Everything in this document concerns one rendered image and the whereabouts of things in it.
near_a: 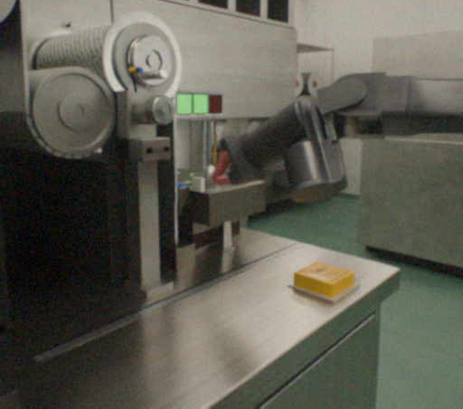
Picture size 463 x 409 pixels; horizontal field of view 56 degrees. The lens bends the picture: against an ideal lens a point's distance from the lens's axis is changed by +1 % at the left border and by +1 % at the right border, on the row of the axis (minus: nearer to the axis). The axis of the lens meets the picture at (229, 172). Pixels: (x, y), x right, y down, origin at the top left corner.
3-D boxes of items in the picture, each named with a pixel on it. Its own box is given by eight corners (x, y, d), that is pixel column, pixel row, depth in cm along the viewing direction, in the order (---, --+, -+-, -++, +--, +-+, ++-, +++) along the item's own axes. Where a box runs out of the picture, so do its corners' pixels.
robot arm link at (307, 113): (325, 99, 57) (297, 87, 53) (339, 145, 54) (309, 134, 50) (288, 125, 61) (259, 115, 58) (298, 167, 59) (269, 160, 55)
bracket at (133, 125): (149, 301, 63) (142, 90, 58) (124, 289, 67) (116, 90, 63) (175, 290, 67) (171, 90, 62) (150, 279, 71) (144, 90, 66)
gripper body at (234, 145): (277, 174, 66) (314, 152, 61) (233, 183, 58) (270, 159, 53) (260, 136, 67) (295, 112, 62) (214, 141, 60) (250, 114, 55)
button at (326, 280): (332, 299, 63) (333, 284, 63) (292, 286, 68) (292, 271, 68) (354, 285, 68) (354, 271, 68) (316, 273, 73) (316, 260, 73)
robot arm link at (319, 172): (368, 109, 58) (362, 73, 51) (394, 185, 53) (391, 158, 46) (283, 136, 62) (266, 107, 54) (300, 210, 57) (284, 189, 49)
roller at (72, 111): (36, 158, 56) (29, 63, 54) (-31, 146, 73) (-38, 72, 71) (117, 151, 64) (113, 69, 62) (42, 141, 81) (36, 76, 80)
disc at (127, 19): (102, 106, 62) (103, -1, 60) (100, 106, 62) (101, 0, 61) (180, 112, 73) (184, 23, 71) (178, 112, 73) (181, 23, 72)
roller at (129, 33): (115, 96, 63) (117, 14, 61) (37, 97, 80) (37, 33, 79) (175, 102, 71) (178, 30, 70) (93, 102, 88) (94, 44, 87)
